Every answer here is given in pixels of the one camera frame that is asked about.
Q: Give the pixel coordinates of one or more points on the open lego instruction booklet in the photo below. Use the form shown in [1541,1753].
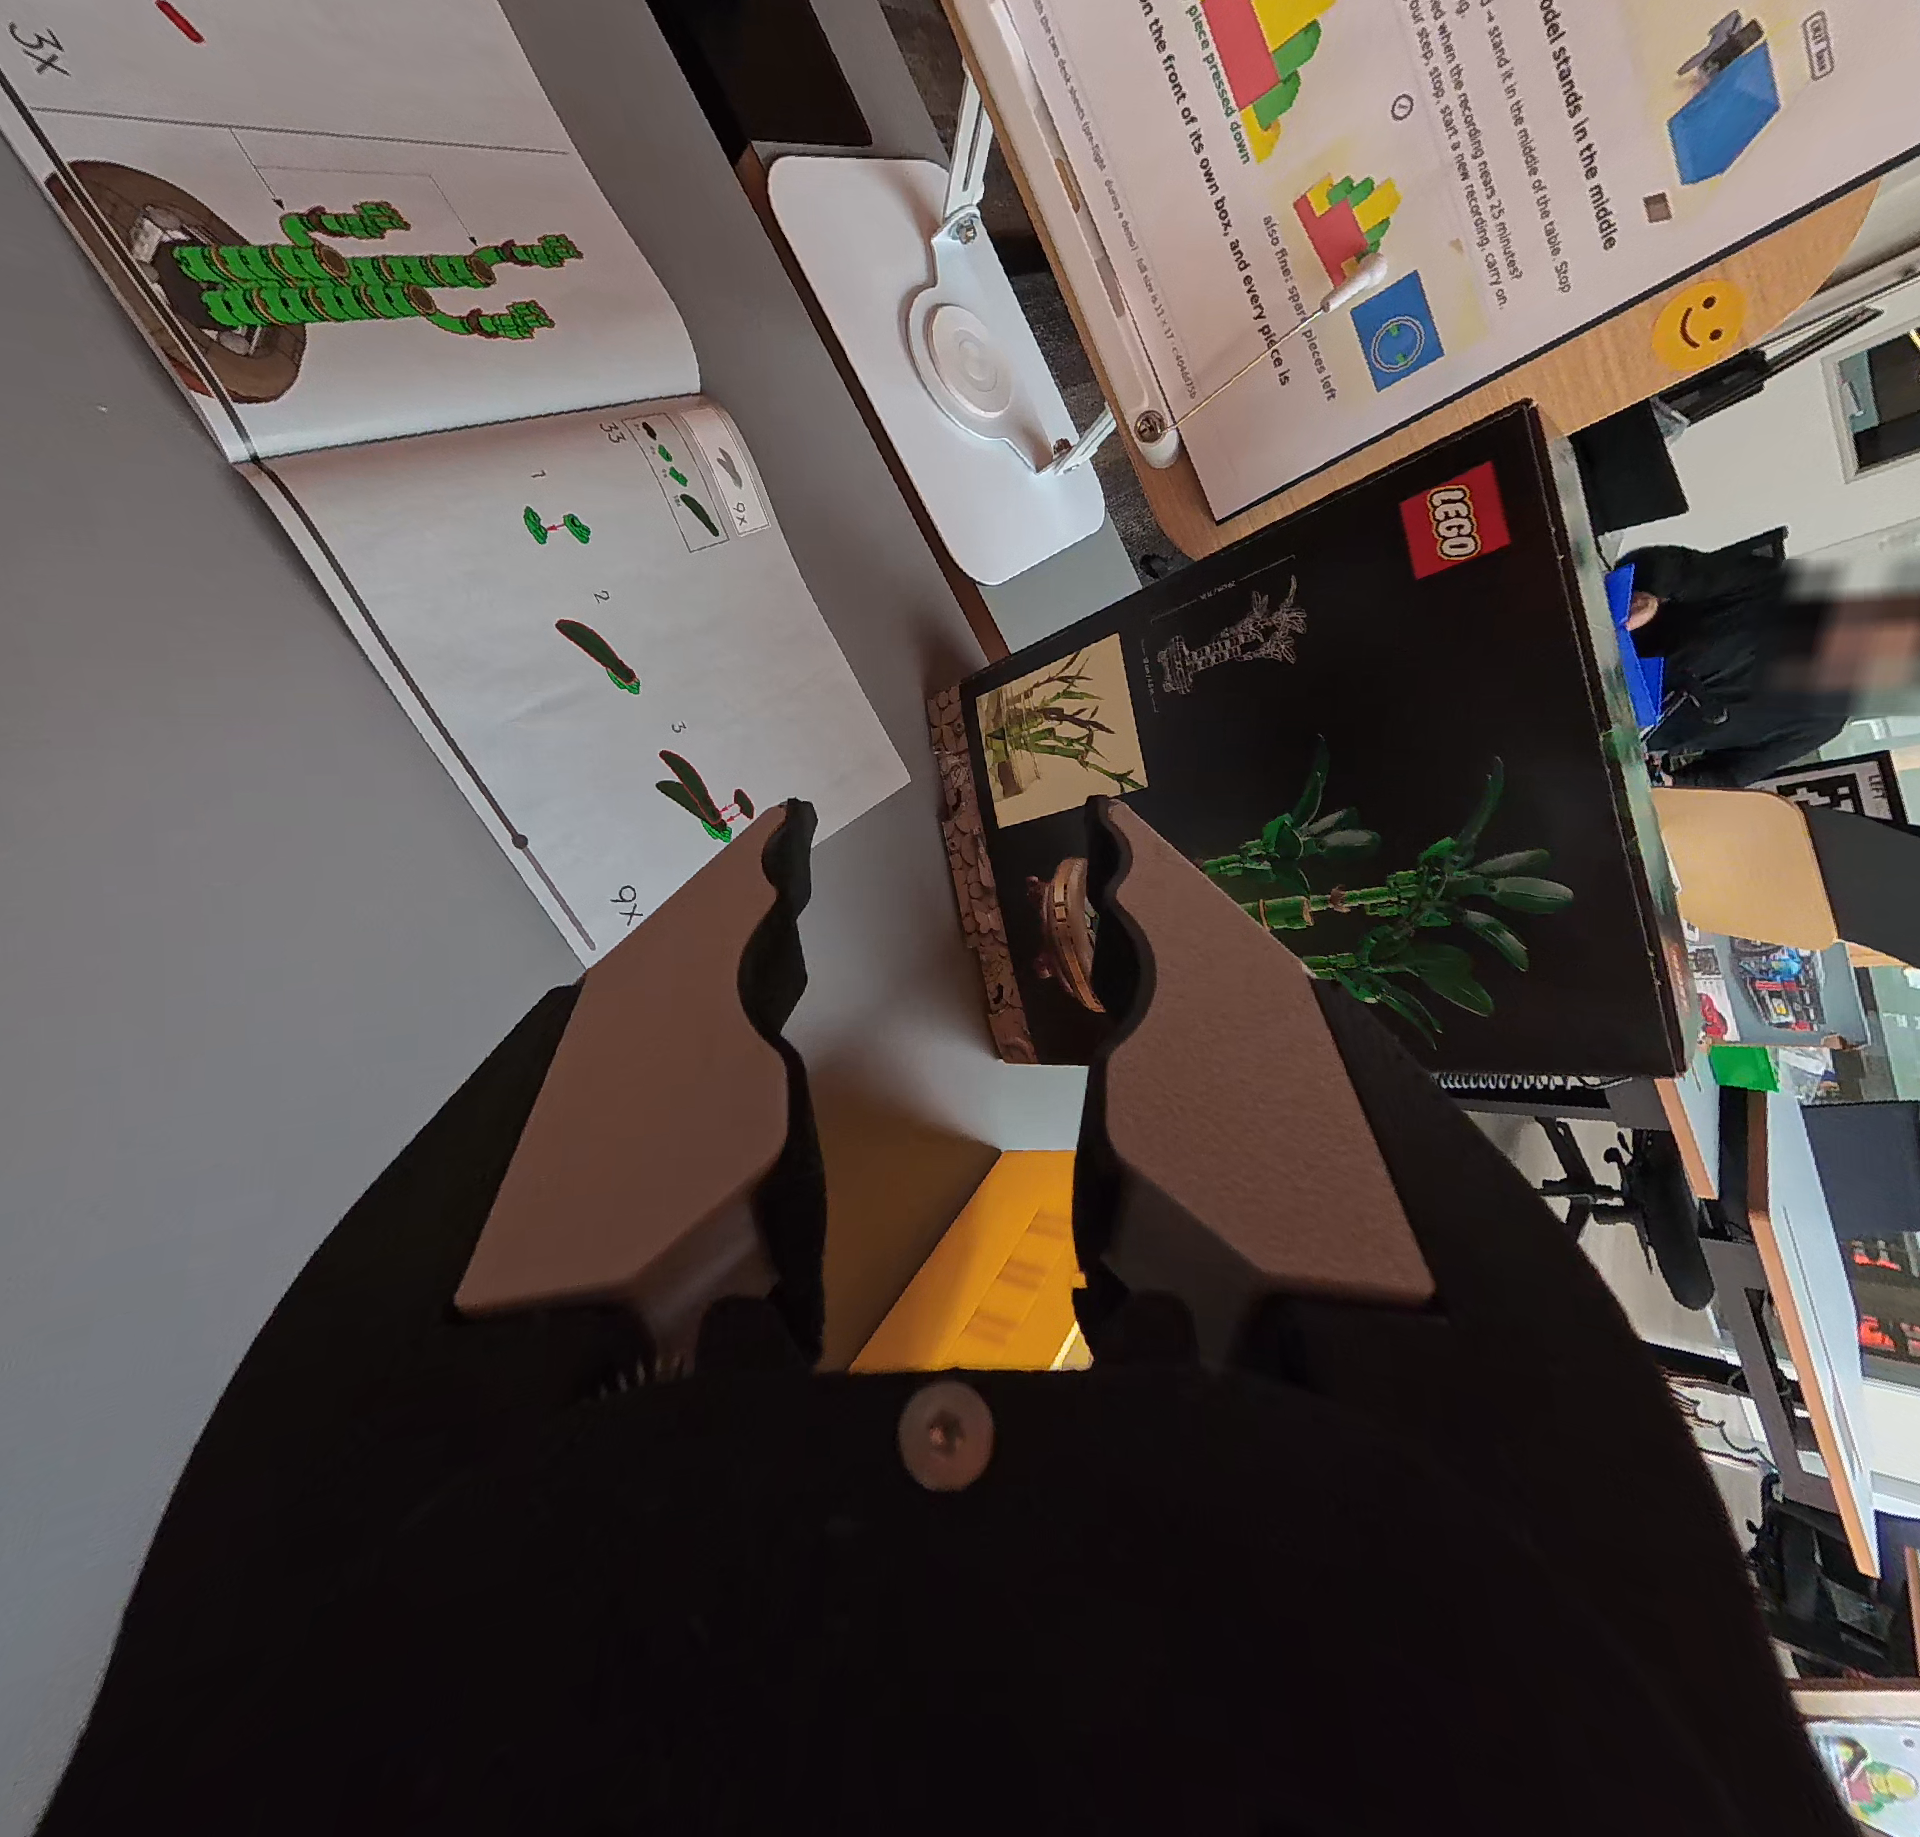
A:
[374,39]

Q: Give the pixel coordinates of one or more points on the printed paper sheet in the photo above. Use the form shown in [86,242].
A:
[1869,1769]

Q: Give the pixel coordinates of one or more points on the black office chair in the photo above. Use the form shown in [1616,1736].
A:
[1658,1223]

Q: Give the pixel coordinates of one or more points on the black lego set box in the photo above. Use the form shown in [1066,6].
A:
[1428,699]

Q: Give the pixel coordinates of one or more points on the white board stand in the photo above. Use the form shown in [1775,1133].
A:
[854,294]

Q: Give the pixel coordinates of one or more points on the yellow plastic bin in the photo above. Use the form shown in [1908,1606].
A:
[991,1269]

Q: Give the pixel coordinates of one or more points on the dark screen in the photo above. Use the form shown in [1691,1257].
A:
[1876,1192]

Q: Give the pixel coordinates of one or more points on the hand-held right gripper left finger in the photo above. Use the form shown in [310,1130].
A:
[646,1117]

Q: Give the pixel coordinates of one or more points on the white desk with wooden edge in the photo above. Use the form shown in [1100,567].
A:
[1808,1269]

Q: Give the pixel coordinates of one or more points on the printed instruction sheet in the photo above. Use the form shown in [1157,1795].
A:
[1499,171]

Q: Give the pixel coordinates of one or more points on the wooden display board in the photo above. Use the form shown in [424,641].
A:
[1593,350]

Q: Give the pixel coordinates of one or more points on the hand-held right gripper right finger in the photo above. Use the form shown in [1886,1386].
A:
[1246,1117]

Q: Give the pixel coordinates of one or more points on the yellow smiley sticker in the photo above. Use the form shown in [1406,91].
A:
[1703,323]

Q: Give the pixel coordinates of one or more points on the tan wooden chair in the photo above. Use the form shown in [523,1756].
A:
[1739,864]

